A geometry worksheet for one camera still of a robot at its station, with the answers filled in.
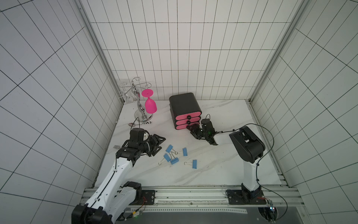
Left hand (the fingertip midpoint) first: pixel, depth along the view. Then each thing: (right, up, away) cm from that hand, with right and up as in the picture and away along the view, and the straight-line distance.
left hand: (163, 144), depth 78 cm
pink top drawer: (+18, +17, +12) cm, 27 cm away
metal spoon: (-28, +8, +29) cm, 41 cm away
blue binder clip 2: (+19, -14, +8) cm, 25 cm away
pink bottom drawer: (+13, +8, +20) cm, 25 cm away
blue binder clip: (+13, -8, +13) cm, 20 cm away
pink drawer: (+15, +11, +17) cm, 25 cm away
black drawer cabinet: (+13, +20, +15) cm, 28 cm away
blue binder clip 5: (+6, -12, +8) cm, 16 cm away
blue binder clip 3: (+3, -7, +14) cm, 16 cm away
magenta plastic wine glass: (-11, +23, +16) cm, 30 cm away
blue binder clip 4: (+1, -12, +10) cm, 15 cm away
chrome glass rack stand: (-24, +15, +36) cm, 45 cm away
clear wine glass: (-27, +30, +23) cm, 46 cm away
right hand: (+12, +6, +20) cm, 24 cm away
